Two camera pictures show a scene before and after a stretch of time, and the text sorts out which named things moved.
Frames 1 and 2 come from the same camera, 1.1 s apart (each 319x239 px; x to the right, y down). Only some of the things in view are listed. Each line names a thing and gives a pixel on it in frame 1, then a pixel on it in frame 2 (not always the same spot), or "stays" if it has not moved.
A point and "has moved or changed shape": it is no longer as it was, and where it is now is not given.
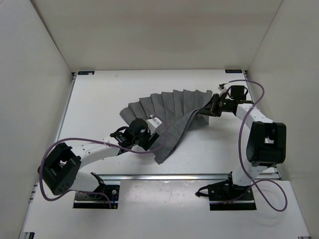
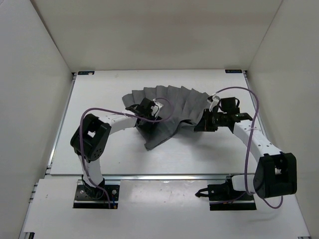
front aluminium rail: [123, 177] stays
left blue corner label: [85, 72] stays
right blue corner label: [234, 71] stays
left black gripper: [146, 143] to [150, 126]
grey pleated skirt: [177, 110] has moved or changed shape
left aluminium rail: [65, 105] stays
